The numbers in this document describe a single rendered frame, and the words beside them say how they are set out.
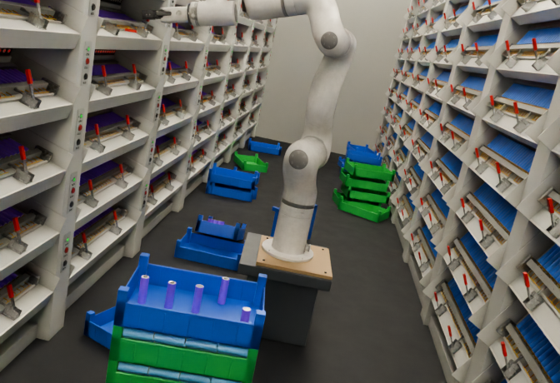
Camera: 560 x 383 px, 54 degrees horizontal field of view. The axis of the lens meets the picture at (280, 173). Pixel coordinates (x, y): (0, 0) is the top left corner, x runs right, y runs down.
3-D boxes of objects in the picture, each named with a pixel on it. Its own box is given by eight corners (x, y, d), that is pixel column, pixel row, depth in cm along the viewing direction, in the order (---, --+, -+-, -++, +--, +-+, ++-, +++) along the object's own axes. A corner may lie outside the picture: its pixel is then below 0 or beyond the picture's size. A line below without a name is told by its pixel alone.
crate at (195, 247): (246, 255, 264) (249, 240, 262) (238, 271, 244) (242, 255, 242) (186, 241, 265) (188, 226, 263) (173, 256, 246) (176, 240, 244)
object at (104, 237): (132, 230, 233) (146, 203, 230) (62, 290, 174) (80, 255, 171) (91, 206, 233) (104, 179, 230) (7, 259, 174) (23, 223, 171)
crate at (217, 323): (261, 304, 132) (267, 274, 130) (258, 350, 113) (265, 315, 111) (137, 282, 131) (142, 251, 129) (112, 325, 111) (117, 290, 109)
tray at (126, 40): (157, 50, 216) (168, 28, 214) (90, 49, 157) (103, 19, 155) (113, 25, 216) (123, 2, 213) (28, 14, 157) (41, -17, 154)
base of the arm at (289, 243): (315, 248, 207) (325, 202, 203) (310, 267, 189) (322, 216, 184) (266, 236, 209) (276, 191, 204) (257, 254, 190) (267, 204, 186)
